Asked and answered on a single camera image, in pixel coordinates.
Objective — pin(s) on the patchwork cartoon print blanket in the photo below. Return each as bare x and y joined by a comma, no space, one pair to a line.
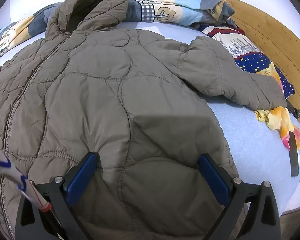
180,7

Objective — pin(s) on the wooden headboard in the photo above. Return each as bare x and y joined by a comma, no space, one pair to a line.
272,35

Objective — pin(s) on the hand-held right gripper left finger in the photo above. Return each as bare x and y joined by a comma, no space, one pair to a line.
80,180

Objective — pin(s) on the yellow floral cloth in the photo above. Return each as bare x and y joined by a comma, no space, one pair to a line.
277,116

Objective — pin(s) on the navy star print pillow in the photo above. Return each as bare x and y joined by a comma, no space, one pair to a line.
252,60

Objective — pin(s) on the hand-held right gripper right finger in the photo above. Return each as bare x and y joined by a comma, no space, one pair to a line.
215,180

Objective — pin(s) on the olive quilted hooded jacket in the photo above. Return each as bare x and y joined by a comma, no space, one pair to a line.
115,92

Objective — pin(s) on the small dark object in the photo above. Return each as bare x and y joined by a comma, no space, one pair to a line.
296,111

